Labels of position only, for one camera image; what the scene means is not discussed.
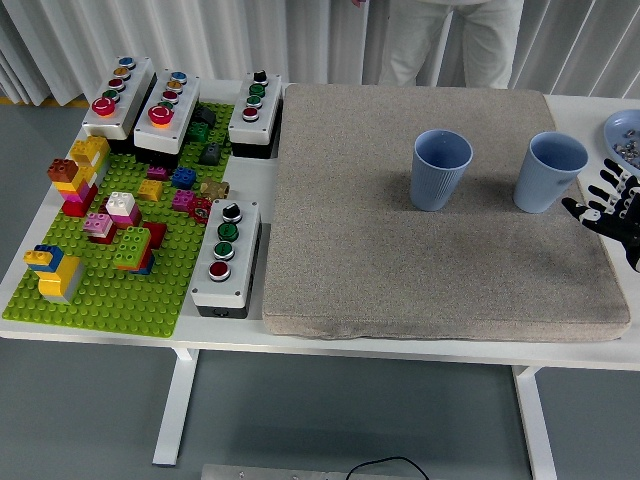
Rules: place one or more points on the white pink brick stack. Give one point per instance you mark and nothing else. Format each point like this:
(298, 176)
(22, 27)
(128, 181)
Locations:
(122, 207)

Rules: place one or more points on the small metal screw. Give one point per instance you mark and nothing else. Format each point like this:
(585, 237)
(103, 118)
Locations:
(631, 133)

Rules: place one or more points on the red valve handwheel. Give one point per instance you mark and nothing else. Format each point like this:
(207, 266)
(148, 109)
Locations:
(201, 209)

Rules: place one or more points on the blue ribbed cup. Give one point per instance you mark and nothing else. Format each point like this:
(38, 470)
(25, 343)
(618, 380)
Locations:
(440, 180)
(542, 185)

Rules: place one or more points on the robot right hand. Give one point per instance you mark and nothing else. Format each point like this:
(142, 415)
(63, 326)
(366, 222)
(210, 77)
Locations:
(617, 225)

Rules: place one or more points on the person's hand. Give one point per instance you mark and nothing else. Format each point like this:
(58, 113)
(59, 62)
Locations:
(358, 2)

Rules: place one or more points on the white pleated curtain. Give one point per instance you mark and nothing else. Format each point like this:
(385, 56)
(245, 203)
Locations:
(200, 30)

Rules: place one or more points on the grey-brown fabric mat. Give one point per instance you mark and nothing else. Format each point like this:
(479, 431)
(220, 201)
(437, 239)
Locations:
(375, 260)

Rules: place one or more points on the brown-topped brick tower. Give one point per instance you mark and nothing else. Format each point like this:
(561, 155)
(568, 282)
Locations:
(75, 192)

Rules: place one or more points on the pink red brick stack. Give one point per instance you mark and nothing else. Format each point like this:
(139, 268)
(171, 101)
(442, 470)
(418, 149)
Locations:
(98, 225)

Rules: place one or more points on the four-button control box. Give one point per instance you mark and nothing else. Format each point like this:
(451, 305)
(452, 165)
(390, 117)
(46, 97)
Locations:
(240, 250)
(265, 107)

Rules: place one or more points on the dark grey sloped brick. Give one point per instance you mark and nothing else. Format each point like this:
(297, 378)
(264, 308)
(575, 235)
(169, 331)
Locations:
(205, 116)

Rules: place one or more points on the person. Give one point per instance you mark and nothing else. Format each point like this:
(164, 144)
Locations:
(435, 45)

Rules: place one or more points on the blue plate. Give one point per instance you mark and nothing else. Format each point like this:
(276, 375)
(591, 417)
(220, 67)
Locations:
(617, 130)

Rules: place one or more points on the yellow white brick stack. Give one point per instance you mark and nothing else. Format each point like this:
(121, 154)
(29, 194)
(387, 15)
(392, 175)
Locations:
(90, 147)

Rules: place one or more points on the small metal nuts pile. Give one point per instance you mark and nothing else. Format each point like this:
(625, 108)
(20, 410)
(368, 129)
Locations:
(629, 150)

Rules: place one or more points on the green-topped brick stack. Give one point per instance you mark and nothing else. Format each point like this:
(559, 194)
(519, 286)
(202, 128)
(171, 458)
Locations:
(132, 247)

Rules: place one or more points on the dark green brick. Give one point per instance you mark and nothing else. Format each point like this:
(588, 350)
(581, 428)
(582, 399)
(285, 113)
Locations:
(198, 131)

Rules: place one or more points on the flat magenta brick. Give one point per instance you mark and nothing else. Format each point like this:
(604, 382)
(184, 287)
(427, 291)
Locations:
(157, 173)

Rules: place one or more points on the blue brick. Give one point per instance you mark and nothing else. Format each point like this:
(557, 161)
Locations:
(183, 177)

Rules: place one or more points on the five-button control box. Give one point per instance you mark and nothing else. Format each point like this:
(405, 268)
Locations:
(182, 107)
(132, 100)

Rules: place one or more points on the yellow blue brick tower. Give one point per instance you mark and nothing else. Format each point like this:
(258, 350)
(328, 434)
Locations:
(57, 280)

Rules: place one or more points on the white table leg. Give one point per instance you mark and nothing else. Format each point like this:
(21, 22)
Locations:
(537, 425)
(172, 415)

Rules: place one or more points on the brass pipe fitting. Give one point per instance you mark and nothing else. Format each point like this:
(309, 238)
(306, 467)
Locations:
(215, 189)

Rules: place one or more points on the green studded baseplate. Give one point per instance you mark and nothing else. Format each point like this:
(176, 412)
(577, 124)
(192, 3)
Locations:
(125, 305)

